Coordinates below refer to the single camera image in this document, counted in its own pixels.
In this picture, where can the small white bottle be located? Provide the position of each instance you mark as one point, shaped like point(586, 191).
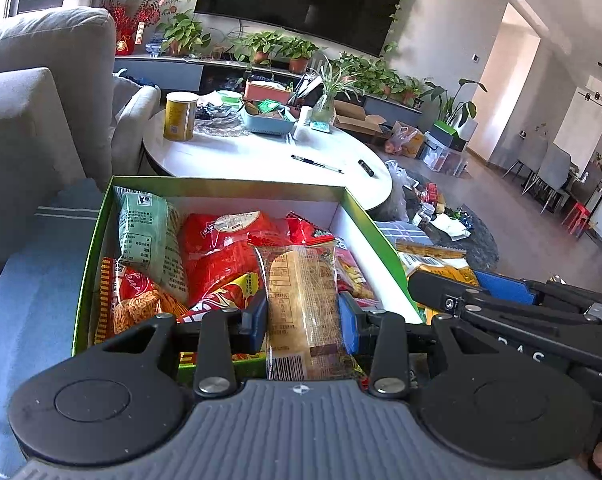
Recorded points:
point(306, 116)

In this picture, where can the green black box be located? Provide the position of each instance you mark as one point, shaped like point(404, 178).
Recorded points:
point(451, 135)

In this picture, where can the clear layered cake packet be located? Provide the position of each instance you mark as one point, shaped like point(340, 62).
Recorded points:
point(306, 300)

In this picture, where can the grey dining chair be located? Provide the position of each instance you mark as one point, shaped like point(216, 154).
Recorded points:
point(528, 157)
point(553, 170)

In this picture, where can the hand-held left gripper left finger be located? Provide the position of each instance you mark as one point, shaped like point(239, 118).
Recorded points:
point(255, 325)

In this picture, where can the black wall television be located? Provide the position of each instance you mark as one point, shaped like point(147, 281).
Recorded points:
point(301, 0)

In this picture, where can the pink box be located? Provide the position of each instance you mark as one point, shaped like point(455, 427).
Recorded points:
point(266, 91)

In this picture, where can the large plant in white pot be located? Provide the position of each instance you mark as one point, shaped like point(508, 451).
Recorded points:
point(468, 122)

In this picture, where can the green round container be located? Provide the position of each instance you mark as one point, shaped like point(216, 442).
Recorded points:
point(229, 96)

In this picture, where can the blue plastic basket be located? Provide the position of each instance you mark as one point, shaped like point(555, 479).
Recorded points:
point(271, 125)

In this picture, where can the red berry flower arrangement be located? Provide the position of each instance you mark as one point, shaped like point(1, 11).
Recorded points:
point(131, 20)

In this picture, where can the black pen holder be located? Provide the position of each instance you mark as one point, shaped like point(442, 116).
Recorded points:
point(303, 90)

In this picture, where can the orange bun packet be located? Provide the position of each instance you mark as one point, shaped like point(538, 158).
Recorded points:
point(426, 249)

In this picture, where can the red plastic stool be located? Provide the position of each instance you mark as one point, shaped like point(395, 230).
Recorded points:
point(578, 212)

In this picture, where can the green cardboard box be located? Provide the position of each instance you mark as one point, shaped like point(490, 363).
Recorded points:
point(88, 285)

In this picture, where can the open cardboard box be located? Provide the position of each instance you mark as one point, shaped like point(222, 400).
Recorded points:
point(356, 122)

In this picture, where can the black marker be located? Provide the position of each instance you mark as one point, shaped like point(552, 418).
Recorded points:
point(367, 168)

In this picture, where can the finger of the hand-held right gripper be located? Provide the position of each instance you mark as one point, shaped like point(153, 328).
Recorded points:
point(506, 290)
point(441, 290)

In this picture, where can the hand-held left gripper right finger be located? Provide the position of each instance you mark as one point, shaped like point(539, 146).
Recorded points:
point(350, 327)

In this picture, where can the grey television cabinet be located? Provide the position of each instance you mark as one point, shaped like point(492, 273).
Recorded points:
point(171, 72)

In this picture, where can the red yellow snack packet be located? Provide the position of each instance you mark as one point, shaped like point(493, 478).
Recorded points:
point(221, 300)

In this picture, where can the small red packet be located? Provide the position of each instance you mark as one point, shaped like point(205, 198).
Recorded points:
point(432, 194)

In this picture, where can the row of potted green plants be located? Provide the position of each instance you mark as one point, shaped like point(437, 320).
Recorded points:
point(181, 30)

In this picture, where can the white crumpled tissue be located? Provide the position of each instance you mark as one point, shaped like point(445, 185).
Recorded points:
point(451, 225)

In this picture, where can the red yellow striped chips packet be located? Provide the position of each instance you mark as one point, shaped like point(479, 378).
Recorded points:
point(136, 300)

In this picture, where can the grey sofa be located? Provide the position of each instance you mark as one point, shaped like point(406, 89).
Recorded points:
point(31, 135)

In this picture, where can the yellow tin can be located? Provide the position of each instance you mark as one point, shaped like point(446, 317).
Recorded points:
point(181, 117)

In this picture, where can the glass vase with spider plant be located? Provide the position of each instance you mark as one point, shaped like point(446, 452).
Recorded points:
point(326, 105)

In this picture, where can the teal wipes packet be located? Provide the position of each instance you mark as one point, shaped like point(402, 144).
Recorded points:
point(322, 126)

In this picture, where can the large red snack bag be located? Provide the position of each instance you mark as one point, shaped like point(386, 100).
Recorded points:
point(221, 250)

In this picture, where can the dark round marble table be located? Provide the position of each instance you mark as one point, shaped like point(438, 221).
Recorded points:
point(476, 255)

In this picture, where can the white round coffee table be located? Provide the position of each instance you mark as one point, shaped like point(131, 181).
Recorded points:
point(261, 170)

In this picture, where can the grey cushion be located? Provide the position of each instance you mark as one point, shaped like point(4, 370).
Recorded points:
point(133, 115)

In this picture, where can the clear plastic bag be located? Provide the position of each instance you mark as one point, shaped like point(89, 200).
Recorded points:
point(396, 185)

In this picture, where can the green snack packet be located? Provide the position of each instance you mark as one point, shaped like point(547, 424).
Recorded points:
point(146, 240)

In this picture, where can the clear storage bin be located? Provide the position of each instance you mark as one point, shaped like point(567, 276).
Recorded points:
point(443, 160)

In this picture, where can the black pen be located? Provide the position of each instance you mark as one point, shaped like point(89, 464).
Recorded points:
point(317, 164)

